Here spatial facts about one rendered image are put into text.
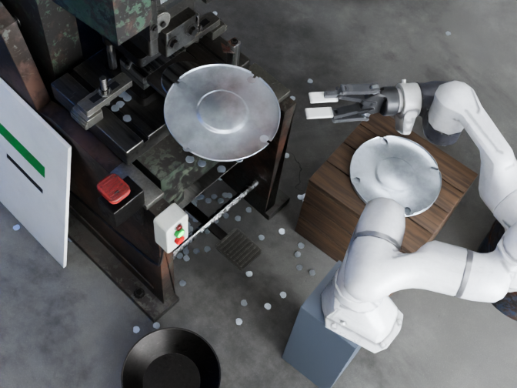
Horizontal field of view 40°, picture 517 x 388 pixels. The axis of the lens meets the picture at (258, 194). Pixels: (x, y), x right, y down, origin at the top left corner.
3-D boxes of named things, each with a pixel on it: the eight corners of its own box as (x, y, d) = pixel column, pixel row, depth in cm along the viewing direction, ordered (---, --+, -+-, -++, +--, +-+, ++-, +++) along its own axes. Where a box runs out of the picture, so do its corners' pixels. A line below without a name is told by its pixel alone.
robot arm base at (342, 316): (413, 312, 191) (428, 292, 179) (375, 365, 183) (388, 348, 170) (345, 262, 196) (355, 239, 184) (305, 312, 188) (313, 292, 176)
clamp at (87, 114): (136, 95, 187) (134, 69, 179) (86, 130, 180) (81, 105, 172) (121, 81, 189) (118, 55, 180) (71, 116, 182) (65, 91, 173)
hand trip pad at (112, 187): (135, 204, 173) (132, 188, 167) (115, 219, 171) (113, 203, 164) (115, 186, 175) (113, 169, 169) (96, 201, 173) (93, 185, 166)
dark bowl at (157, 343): (240, 381, 223) (241, 374, 217) (168, 453, 210) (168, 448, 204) (174, 316, 232) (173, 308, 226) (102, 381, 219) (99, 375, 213)
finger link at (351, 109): (371, 96, 184) (371, 99, 186) (328, 107, 186) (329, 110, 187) (374, 108, 183) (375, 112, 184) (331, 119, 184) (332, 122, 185)
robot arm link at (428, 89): (435, 128, 174) (424, 154, 182) (486, 125, 176) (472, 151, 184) (415, 74, 184) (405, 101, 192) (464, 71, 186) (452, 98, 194)
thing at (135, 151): (249, 73, 202) (251, 59, 197) (128, 165, 183) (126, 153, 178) (176, 15, 211) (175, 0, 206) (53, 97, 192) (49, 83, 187)
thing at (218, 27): (227, 30, 201) (228, 3, 193) (183, 61, 194) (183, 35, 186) (211, 18, 203) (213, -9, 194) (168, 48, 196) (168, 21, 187)
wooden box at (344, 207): (445, 224, 257) (478, 173, 227) (388, 299, 241) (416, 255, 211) (354, 162, 267) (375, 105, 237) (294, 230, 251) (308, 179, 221)
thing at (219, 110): (235, 183, 168) (236, 182, 168) (139, 118, 174) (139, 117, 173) (301, 105, 181) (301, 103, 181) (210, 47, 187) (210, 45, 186)
